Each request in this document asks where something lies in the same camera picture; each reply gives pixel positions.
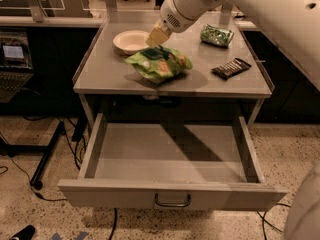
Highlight foam-padded gripper finger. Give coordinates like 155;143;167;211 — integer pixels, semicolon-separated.
146;21;172;47

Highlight green rice chip bag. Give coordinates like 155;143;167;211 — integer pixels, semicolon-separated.
125;46;193;85

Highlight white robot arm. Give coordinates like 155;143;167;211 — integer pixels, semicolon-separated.
147;0;320;86

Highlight crumpled green foil snack bag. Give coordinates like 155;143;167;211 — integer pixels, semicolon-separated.
200;24;234;47

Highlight grey open drawer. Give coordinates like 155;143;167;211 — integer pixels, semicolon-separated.
58;115;286;211

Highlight white paper bowl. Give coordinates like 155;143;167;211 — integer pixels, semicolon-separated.
113;30;148;55

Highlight black snack bar packet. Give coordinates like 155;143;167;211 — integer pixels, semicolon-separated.
211;58;251;80

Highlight laptop computer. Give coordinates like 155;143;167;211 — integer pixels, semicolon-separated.
0;29;34;103

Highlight black floor stand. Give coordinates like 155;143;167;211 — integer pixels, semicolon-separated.
0;122;65;190

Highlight black cylinder on floor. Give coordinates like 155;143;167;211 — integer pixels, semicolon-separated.
9;225;35;240

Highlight black cables left floor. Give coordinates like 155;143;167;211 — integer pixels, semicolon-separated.
0;117;88;203

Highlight black metal drawer handle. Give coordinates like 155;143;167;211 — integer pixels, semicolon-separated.
154;193;191;208

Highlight black cable under drawer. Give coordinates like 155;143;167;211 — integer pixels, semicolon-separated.
108;207;119;240

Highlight black cable right floor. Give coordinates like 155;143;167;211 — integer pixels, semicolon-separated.
256;202;292;240

